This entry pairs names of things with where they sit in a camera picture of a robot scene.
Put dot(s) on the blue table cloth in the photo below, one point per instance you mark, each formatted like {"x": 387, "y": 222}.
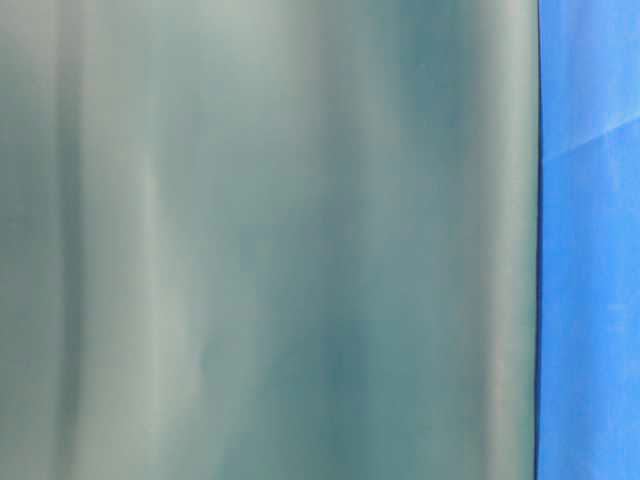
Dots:
{"x": 589, "y": 280}

